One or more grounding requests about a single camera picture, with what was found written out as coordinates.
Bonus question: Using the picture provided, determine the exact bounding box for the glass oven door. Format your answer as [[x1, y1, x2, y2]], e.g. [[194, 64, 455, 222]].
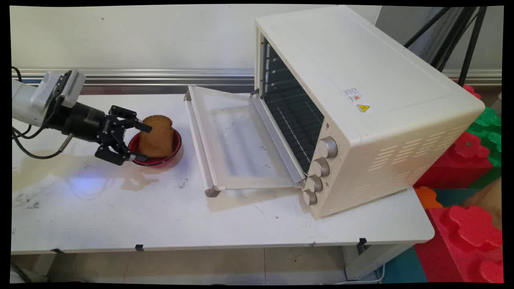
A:
[[184, 85, 306, 198]]

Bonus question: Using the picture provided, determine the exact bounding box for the aluminium wall rail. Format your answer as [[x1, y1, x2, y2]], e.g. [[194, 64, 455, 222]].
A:
[[11, 68, 256, 86]]

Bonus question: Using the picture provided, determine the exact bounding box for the cream toaster oven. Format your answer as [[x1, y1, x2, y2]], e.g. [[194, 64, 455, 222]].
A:
[[254, 5, 485, 220]]

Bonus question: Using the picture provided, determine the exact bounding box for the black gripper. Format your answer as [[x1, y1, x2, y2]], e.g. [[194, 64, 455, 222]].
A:
[[51, 102, 153, 166]]

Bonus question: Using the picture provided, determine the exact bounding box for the white table leg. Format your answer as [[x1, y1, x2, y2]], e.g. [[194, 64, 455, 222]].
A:
[[341, 242, 414, 281]]

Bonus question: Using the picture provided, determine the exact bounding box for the orange foam block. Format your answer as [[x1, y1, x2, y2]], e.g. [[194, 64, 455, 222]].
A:
[[414, 186, 444, 210]]

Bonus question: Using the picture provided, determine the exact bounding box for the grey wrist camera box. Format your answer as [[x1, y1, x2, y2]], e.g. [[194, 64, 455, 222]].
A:
[[32, 69, 86, 114]]

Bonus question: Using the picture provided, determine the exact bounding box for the red bowl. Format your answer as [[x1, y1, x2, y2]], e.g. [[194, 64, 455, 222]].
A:
[[128, 128, 182, 167]]

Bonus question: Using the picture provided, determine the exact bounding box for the black camera tripod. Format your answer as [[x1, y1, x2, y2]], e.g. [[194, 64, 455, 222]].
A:
[[404, 6, 488, 87]]

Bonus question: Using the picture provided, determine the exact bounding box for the green foam block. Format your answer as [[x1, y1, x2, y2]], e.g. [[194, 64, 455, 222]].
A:
[[466, 106, 502, 168]]

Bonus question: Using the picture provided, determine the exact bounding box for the red foam block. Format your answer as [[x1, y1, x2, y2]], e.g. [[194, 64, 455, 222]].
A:
[[414, 205, 504, 284], [414, 131, 494, 189]]

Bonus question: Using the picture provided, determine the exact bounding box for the brown bread loaf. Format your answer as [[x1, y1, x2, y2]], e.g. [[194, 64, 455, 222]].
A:
[[138, 115, 175, 159]]

